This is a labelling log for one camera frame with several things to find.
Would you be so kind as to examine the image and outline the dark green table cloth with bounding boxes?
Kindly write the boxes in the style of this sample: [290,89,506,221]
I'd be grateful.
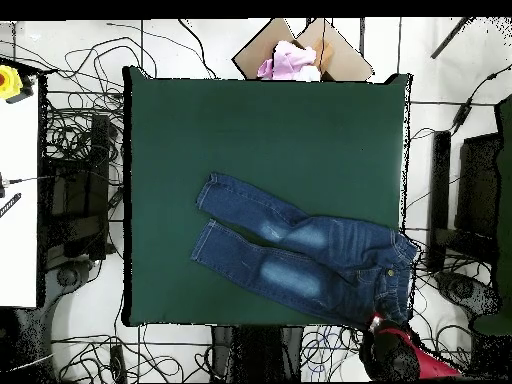
[121,65,413,336]

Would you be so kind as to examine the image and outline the black ribbed strap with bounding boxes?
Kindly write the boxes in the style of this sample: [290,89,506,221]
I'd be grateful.
[0,192,22,219]

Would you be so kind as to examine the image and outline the white table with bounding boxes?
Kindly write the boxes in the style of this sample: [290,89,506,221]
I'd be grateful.
[0,75,41,309]

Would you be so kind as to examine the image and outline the tangle of black cables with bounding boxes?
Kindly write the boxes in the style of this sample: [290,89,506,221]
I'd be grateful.
[299,235,473,381]

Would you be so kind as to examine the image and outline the black equipment rack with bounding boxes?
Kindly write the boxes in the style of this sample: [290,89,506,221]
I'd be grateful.
[37,113,113,261]

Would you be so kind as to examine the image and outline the black power adapter with cable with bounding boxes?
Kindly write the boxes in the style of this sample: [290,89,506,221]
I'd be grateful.
[449,71,512,135]

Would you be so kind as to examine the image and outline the loose black cable tangle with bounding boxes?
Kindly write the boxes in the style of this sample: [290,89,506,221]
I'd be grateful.
[0,19,219,193]

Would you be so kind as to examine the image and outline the yellow emergency stop button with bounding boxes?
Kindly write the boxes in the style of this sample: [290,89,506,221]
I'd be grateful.
[0,64,35,104]

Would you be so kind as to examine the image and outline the blue denim jeans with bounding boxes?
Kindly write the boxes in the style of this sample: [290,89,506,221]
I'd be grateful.
[189,171,419,327]

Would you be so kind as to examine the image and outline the brown cardboard box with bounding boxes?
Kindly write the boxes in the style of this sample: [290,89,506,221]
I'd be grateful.
[231,17,375,83]

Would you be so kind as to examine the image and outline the tangle of cables with adapter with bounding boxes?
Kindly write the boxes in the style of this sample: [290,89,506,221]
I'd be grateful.
[51,323,213,381]

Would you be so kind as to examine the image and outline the black rod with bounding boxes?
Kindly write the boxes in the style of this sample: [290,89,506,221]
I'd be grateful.
[429,16,469,60]

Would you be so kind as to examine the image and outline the pink cloth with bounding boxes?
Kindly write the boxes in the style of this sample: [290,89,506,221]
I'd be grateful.
[256,39,323,82]

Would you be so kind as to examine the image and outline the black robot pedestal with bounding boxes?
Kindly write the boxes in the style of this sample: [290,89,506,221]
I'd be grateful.
[210,325,305,383]

